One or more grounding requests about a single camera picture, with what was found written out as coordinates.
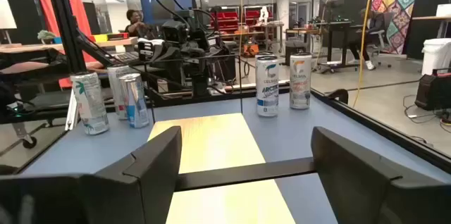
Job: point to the wooden shelf with black frame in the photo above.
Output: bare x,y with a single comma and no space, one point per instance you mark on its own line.
211,139

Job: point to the black table edge clamp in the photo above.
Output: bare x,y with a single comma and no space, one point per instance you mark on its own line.
340,93

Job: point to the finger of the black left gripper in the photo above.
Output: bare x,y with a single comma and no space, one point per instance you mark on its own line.
172,67
199,62

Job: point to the Celsius can green palm print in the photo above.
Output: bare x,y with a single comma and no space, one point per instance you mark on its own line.
89,104

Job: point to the Red Bull can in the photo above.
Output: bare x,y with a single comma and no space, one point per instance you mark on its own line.
135,104

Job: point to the wooden desk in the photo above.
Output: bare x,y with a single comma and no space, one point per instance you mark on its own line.
112,42

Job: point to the white trash bin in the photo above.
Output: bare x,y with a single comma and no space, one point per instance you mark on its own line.
437,55

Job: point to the black desk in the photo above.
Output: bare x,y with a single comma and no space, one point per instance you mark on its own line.
334,24

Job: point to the Celsius Arctic Vibe can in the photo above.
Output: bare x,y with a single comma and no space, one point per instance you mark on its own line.
267,90

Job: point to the white Celsius can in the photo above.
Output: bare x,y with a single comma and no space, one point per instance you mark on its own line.
114,86

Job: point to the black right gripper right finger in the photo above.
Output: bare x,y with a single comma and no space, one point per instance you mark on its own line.
352,188

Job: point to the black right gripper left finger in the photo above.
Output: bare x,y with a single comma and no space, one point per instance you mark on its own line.
148,181

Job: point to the orange floor machine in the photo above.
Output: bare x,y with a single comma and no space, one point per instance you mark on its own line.
251,49

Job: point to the office chair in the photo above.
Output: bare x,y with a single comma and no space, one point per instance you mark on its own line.
378,23

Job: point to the black floor bin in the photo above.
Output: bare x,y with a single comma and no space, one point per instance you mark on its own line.
295,53

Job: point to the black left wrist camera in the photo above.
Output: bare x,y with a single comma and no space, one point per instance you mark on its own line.
174,32

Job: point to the black rolling cart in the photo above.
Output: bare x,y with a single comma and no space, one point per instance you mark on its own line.
42,100

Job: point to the person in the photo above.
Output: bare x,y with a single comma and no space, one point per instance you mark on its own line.
357,49
134,18

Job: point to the red storage bin rack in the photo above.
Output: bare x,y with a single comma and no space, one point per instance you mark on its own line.
229,16

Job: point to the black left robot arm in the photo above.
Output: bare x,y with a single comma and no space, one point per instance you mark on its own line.
211,51

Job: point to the red curtain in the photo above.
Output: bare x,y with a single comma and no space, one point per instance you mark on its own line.
47,9

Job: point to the colourful patchwork quilt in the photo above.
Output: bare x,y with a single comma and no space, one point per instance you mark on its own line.
398,9

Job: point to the white table lamp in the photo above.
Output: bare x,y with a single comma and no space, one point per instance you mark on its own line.
6,14

